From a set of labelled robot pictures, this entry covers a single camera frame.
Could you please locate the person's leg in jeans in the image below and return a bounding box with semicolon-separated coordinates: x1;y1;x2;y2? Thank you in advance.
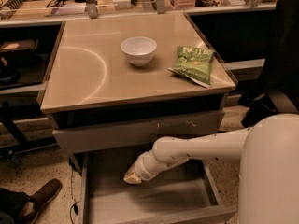
0;188;29;224

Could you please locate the black coiled tool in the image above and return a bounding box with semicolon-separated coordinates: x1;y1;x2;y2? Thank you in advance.
0;0;22;16

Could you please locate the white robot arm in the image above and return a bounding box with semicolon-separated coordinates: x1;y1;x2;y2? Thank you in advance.
124;114;299;224

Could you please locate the black office chair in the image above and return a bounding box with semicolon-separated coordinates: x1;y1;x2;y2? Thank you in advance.
238;0;299;127

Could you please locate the black table leg base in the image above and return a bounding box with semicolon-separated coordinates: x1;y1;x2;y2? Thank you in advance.
0;101;56;160

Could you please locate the green chip bag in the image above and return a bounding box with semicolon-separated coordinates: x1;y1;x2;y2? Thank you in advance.
168;46;214;88

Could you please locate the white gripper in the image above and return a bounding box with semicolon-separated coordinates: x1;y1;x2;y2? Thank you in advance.
123;160;155;185

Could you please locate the beige drawer cabinet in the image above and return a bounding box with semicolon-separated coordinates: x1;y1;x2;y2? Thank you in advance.
40;13;235;171

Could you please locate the open grey middle drawer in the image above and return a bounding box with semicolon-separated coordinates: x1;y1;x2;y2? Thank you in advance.
78;146;236;224

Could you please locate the black floor cable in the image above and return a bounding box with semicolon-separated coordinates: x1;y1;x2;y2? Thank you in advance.
68;168;80;224

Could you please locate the brown shoe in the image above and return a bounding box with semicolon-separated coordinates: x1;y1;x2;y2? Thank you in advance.
16;179;62;224

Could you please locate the grey upper drawer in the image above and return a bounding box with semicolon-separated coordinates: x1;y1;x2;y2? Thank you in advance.
53;110;224;154

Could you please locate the white ceramic bowl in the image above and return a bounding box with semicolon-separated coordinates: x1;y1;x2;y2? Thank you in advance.
121;36;157;67

